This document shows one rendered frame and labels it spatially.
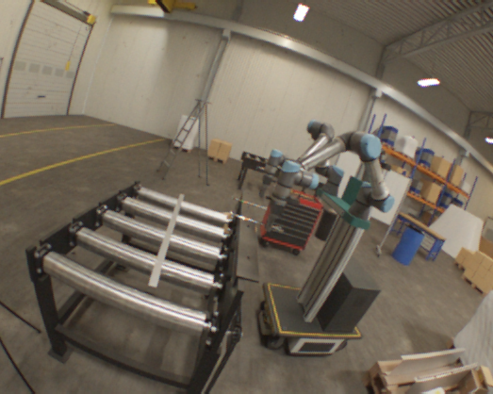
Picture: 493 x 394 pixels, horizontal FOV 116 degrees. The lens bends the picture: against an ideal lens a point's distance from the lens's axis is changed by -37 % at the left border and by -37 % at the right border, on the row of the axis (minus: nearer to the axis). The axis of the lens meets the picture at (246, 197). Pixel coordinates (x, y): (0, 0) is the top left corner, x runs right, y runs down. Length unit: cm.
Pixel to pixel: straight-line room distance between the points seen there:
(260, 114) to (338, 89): 403
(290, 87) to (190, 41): 524
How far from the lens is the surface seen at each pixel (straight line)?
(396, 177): 595
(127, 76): 1310
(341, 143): 133
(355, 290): 204
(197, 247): 150
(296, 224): 369
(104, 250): 136
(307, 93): 1178
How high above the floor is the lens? 167
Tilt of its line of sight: 16 degrees down
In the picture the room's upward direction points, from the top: 19 degrees clockwise
